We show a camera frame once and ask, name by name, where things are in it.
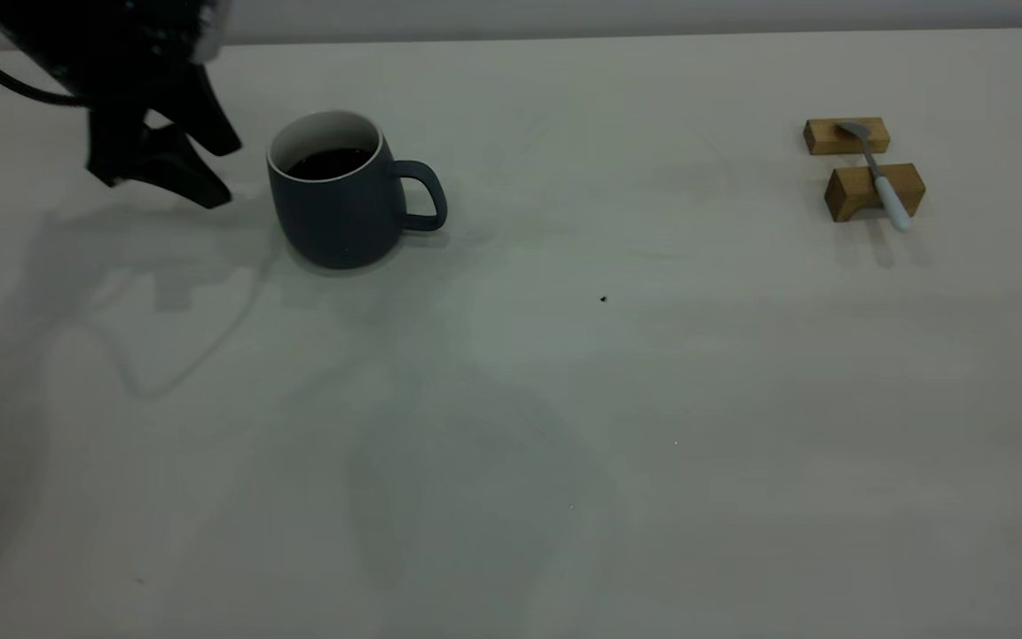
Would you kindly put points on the arched wooden block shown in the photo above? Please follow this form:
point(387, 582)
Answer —
point(852, 188)

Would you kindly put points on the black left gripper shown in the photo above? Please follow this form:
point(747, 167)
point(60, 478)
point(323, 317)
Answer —
point(112, 44)

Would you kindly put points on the dark grey ceramic mug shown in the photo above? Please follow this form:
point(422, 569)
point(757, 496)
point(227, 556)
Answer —
point(342, 222)

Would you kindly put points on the flat rectangular wooden block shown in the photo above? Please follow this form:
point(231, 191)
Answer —
point(826, 138)

